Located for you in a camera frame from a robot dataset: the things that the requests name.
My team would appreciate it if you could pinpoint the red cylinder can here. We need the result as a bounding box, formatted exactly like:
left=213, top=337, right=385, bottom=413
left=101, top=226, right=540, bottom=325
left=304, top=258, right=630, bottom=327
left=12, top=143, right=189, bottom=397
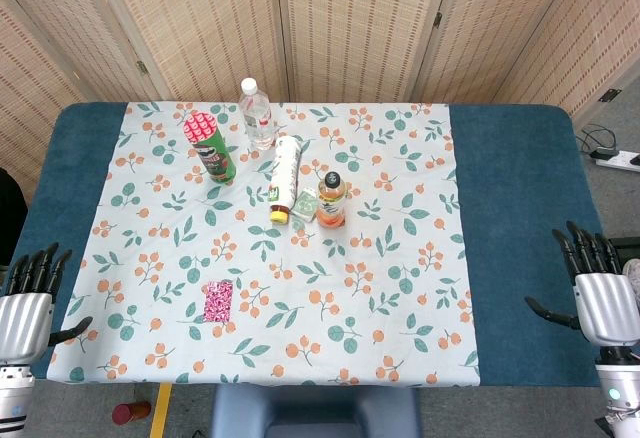
left=111, top=400, right=152, bottom=427

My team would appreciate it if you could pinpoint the black box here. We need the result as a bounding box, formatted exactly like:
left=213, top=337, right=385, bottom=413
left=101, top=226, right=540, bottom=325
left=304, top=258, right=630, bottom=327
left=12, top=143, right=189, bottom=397
left=607, top=236, right=640, bottom=263

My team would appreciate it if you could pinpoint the small green white packet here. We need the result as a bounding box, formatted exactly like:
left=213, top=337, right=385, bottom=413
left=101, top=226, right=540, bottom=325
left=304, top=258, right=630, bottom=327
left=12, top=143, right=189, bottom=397
left=291, top=187, right=319, bottom=222

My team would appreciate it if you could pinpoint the black floor cable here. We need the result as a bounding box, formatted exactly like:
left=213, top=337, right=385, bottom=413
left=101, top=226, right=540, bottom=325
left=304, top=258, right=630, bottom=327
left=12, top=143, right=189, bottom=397
left=574, top=124, right=616, bottom=152

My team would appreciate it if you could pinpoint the pink patterned packet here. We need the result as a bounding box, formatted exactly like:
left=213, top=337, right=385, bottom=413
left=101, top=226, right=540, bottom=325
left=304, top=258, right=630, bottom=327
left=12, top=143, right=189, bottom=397
left=203, top=280, right=235, bottom=323

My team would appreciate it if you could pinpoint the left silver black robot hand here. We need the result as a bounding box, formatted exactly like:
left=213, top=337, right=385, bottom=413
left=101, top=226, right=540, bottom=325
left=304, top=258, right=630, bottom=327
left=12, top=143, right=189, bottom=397
left=0, top=242, right=94, bottom=365

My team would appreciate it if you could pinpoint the yellow floor tape strip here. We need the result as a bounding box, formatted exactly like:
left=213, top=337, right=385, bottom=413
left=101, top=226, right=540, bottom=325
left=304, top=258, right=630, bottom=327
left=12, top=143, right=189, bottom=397
left=149, top=382, right=174, bottom=438

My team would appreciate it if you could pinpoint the bamboo folding screen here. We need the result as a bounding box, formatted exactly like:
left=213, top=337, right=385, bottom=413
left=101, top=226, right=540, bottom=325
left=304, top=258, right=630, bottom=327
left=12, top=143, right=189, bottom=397
left=0, top=0, right=640, bottom=204

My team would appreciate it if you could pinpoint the green Pringles can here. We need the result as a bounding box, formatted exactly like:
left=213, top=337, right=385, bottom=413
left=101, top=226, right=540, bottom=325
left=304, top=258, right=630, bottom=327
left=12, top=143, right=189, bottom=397
left=182, top=110, right=237, bottom=186

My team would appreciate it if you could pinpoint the black chair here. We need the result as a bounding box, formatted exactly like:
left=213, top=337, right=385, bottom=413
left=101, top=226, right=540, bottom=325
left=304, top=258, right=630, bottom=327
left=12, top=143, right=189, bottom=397
left=0, top=167, right=29, bottom=267

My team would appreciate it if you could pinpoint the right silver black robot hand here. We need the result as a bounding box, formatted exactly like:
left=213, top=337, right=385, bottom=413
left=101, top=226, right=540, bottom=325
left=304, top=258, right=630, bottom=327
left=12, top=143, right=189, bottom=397
left=524, top=220, right=640, bottom=349

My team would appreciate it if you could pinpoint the white power strip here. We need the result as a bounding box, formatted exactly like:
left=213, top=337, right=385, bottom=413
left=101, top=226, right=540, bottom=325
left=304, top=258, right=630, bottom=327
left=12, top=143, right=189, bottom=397
left=589, top=149, right=640, bottom=174

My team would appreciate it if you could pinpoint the floral print tablecloth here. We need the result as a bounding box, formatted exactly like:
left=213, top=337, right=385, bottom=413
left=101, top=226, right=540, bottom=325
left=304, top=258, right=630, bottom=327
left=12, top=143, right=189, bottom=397
left=46, top=101, right=482, bottom=388

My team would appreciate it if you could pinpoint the blue table cover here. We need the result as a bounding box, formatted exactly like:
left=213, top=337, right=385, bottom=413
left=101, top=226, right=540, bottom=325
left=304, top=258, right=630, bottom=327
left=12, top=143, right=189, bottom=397
left=0, top=101, right=626, bottom=389

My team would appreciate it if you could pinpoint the white bottle yellow cap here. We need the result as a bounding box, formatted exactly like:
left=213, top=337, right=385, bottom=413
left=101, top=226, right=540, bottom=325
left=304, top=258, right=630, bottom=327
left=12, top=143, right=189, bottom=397
left=268, top=135, right=303, bottom=225

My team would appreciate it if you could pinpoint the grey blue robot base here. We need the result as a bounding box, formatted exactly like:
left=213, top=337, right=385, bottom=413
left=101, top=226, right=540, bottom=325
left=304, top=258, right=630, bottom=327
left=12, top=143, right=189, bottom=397
left=209, top=385, right=424, bottom=438

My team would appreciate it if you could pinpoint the clear water bottle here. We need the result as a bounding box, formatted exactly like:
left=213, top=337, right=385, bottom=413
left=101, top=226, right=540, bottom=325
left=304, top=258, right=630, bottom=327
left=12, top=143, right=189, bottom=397
left=237, top=77, right=277, bottom=152

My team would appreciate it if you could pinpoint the orange drink bottle black cap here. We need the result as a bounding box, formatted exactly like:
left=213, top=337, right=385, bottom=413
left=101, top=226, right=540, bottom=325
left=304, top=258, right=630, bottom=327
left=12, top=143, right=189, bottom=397
left=316, top=170, right=348, bottom=229

